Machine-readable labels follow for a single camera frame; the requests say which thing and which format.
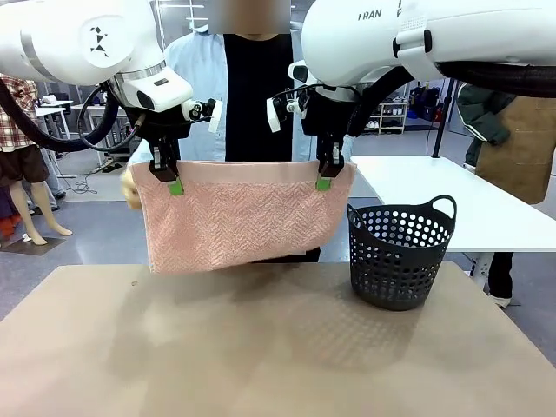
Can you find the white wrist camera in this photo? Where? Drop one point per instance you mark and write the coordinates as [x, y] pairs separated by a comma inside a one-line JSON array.
[[216, 115], [273, 115]]

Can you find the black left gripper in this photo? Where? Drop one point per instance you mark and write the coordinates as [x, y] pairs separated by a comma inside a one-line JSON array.
[[165, 126]]

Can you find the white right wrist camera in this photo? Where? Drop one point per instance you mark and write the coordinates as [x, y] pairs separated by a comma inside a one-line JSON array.
[[273, 115]]

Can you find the pink herringbone towel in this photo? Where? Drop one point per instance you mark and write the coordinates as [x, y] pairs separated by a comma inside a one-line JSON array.
[[243, 217]]

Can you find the black stand pole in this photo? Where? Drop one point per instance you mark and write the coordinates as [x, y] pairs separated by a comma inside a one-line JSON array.
[[441, 117]]

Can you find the dark mannequin base plate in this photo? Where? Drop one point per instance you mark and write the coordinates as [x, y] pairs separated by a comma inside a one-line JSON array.
[[32, 246]]

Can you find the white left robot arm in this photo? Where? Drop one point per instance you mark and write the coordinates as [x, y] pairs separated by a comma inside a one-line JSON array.
[[65, 39]]

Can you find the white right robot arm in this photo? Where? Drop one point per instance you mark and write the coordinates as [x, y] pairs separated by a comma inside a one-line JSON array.
[[347, 43]]

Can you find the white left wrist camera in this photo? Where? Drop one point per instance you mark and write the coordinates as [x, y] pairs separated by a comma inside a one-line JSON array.
[[216, 115]]

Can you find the person in brown apron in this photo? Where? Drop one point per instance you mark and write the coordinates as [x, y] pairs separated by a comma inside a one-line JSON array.
[[521, 143]]

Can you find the person's right forearm blue sleeve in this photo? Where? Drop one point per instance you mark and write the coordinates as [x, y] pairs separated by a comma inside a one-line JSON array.
[[140, 156]]

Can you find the person's right hand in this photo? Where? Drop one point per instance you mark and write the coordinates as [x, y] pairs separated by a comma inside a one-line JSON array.
[[129, 191]]

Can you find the person in light blue shirt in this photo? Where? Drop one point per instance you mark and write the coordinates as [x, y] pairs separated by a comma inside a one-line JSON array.
[[256, 95]]

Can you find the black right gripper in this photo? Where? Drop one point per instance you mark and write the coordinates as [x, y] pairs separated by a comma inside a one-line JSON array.
[[330, 115]]

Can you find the white table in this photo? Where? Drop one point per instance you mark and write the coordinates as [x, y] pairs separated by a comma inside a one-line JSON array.
[[478, 208]]

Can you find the white shoe rack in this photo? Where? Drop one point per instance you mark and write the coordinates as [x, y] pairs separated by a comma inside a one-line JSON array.
[[388, 117]]

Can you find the white desk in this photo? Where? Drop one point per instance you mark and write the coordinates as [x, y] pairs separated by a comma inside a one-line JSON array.
[[54, 106]]

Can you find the dark grey perforated basket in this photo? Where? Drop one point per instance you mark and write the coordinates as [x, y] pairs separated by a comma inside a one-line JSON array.
[[391, 302]]

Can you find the mannequin in plaid shirt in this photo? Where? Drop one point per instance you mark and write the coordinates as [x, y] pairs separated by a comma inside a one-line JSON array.
[[21, 165]]

